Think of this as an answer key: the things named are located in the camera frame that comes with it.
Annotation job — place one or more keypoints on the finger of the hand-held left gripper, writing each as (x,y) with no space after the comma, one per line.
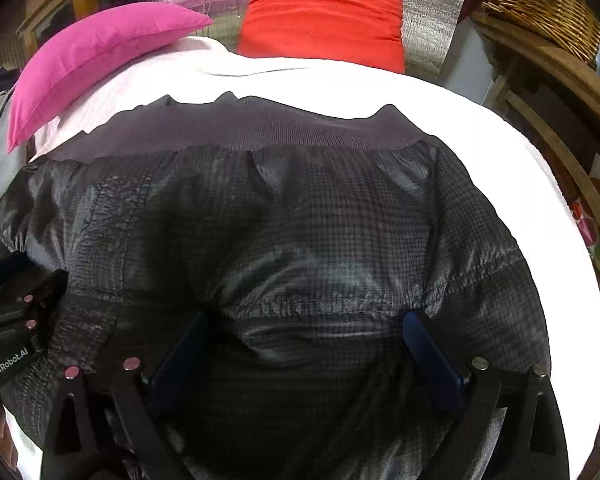
(37,332)
(47,285)

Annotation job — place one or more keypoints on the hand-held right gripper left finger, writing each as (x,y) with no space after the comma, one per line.
(177,360)

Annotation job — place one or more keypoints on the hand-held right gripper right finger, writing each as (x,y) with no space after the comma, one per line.
(435,360)

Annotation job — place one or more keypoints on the black quilted jacket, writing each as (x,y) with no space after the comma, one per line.
(280,240)

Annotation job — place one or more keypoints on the grey cloth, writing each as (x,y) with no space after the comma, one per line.
(0,140)

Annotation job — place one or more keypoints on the white bed sheet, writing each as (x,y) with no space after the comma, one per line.
(480,130)

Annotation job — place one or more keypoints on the pink pillow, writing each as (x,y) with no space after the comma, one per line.
(95,55)

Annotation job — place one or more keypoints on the wooden armchair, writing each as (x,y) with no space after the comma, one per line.
(565,125)

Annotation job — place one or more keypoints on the wooden cabinet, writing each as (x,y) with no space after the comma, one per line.
(65,10)

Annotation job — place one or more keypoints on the red pillow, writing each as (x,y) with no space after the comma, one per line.
(325,15)

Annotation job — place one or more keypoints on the wicker basket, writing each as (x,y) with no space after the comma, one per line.
(550,15)

